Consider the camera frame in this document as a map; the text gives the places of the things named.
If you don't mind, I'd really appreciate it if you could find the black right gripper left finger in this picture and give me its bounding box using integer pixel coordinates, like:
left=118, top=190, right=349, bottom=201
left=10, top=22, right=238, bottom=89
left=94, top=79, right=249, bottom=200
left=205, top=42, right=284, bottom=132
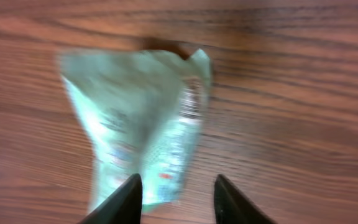
left=78, top=174, right=142, bottom=224

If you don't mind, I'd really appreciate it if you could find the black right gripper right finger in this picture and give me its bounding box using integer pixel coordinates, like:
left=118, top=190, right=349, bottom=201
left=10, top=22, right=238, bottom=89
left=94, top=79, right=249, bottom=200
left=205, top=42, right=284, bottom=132
left=213, top=174, right=275, bottom=224

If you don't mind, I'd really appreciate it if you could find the teal snack packet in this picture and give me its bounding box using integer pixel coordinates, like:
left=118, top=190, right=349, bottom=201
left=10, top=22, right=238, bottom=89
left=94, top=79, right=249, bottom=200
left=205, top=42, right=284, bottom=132
left=58, top=49, right=213, bottom=212

